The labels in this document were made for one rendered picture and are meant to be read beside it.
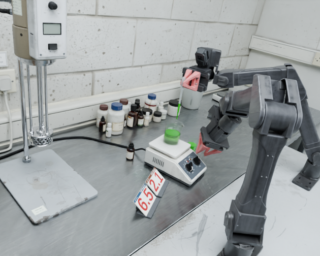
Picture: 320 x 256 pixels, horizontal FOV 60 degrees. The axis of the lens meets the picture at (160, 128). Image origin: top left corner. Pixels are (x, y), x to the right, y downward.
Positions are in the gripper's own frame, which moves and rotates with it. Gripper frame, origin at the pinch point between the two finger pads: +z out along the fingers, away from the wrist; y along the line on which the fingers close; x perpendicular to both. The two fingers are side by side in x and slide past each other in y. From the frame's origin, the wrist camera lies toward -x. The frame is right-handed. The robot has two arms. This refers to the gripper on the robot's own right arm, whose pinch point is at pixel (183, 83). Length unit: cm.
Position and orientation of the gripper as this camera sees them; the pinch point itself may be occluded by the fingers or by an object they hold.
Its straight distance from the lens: 94.8
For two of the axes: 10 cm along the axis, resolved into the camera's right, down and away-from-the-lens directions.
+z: -5.5, 3.0, -7.8
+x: -1.3, 8.9, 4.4
